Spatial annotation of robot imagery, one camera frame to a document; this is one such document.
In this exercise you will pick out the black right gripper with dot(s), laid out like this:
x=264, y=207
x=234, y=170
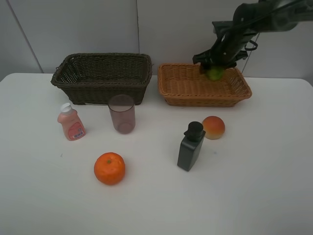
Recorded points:
x=226, y=50

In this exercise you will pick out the green lime fruit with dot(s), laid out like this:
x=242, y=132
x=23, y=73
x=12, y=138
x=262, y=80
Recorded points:
x=214, y=73

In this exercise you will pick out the red yellow peach fruit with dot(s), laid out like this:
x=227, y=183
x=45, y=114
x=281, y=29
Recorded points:
x=214, y=127

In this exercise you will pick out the dark green pump bottle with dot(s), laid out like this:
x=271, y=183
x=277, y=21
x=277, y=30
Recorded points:
x=190, y=146

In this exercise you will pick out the translucent purple plastic cup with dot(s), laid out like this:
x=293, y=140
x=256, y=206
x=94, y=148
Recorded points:
x=122, y=113

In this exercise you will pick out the orange mandarin fruit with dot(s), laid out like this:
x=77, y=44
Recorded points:
x=110, y=168

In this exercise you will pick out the pink bottle white cap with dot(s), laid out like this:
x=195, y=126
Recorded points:
x=72, y=126

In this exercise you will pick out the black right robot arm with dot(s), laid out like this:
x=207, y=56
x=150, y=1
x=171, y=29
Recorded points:
x=271, y=16

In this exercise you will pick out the light brown wicker basket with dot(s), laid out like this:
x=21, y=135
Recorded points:
x=184, y=85

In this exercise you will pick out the dark brown wicker basket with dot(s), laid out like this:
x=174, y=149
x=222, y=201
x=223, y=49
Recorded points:
x=94, y=78

